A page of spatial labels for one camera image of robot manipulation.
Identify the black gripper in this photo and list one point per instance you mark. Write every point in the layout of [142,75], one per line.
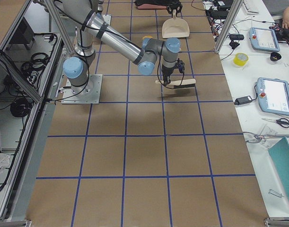
[174,4]
[166,71]

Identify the beige plastic dustpan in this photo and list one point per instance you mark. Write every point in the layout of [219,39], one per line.
[175,27]

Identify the wooden hand brush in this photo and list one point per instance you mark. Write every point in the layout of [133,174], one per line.
[182,83]

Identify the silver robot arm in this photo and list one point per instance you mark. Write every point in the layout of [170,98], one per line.
[88,19]

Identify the person's hand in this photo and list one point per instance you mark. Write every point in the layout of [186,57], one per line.
[285,22]

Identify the yellow tape roll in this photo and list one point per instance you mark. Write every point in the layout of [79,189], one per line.
[240,59]

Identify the black power adapter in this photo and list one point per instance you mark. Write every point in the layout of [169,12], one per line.
[243,100]

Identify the upper blue teach pendant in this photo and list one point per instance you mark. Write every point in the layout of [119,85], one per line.
[263,39]

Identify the blue teach pendant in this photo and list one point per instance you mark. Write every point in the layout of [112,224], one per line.
[263,39]
[273,95]

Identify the small black bowl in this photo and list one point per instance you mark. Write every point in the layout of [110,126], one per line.
[275,56]

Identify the lower blue teach pendant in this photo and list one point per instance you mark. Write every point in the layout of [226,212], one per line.
[273,95]

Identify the teal box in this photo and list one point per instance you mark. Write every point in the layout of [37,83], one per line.
[280,157]

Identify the aluminium frame post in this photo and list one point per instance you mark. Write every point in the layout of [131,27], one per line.
[228,24]

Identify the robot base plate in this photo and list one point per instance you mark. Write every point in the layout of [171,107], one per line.
[89,94]

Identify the black handled scissors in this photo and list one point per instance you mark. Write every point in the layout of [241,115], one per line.
[282,122]

